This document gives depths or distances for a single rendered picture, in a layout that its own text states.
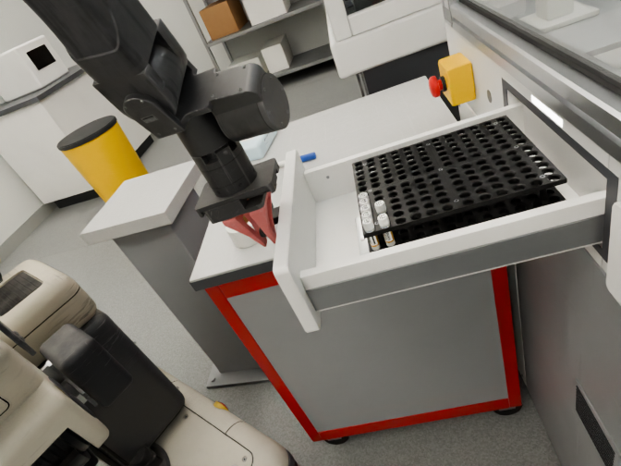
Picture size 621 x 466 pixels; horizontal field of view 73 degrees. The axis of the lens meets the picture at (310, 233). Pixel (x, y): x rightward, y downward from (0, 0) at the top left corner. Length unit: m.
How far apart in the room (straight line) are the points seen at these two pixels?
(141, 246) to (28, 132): 2.77
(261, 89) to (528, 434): 1.13
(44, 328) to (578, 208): 0.95
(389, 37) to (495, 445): 1.14
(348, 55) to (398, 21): 0.16
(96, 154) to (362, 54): 2.08
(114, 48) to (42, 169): 3.75
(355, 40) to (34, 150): 3.17
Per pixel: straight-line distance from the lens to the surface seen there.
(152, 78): 0.41
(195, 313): 1.46
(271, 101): 0.44
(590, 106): 0.48
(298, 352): 0.98
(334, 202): 0.69
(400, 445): 1.34
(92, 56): 0.41
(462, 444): 1.32
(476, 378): 1.12
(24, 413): 0.77
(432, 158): 0.59
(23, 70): 4.09
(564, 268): 0.67
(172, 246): 1.26
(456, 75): 0.84
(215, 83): 0.45
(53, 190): 4.21
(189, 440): 1.26
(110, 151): 3.03
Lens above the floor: 1.20
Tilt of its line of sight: 34 degrees down
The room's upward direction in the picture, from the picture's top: 24 degrees counter-clockwise
